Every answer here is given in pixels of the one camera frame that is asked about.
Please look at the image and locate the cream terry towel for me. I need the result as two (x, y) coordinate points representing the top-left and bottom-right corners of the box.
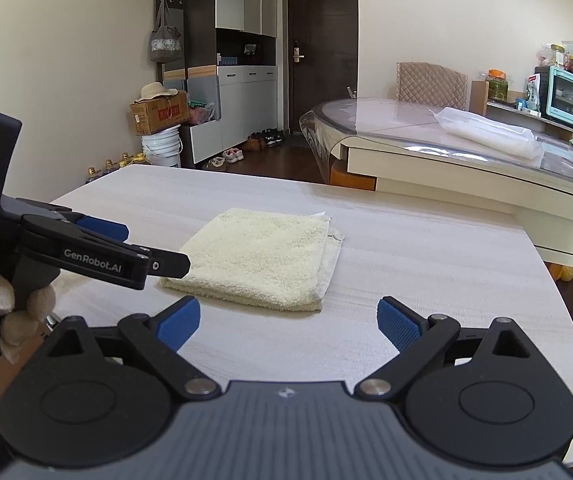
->
(160, 208), (346, 313)

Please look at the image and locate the grey hanging bag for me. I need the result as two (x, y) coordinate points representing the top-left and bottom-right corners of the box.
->
(148, 0), (182, 64)

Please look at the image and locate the grey and white cabinet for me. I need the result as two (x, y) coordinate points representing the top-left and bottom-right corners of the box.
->
(155, 0), (278, 164)

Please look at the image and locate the flat cardboard box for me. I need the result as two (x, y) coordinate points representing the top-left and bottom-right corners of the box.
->
(469, 79), (490, 116)

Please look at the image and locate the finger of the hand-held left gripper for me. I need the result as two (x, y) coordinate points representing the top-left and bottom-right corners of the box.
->
(49, 211), (130, 246)
(16, 214), (192, 291)

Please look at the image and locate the jar with green contents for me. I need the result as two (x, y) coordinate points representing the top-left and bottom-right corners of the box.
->
(486, 68), (509, 101)

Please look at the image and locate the straw hat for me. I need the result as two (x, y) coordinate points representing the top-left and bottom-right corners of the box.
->
(139, 82), (179, 104)

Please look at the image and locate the cardboard box with red print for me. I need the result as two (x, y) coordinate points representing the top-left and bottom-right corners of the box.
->
(129, 91), (190, 136)

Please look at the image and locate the glass-topped dining table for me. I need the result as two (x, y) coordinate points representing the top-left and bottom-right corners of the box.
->
(299, 97), (573, 277)

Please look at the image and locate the clear bag of white cloth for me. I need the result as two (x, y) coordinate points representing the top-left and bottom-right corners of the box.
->
(429, 106), (545, 161)

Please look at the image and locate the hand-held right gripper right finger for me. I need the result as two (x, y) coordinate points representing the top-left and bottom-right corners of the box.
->
(354, 296), (535, 402)

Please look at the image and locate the white plastic bucket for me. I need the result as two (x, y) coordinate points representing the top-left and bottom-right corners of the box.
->
(141, 126), (184, 169)

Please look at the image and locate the dark wooden door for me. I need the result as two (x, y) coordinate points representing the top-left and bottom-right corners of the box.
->
(286, 0), (359, 137)

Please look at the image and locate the orange stool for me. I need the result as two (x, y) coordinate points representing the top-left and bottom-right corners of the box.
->
(329, 159), (378, 192)

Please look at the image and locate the pink plastic bag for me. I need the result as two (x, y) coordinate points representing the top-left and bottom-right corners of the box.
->
(186, 100), (216, 125)

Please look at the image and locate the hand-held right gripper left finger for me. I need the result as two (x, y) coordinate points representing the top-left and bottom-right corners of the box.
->
(41, 296), (220, 402)

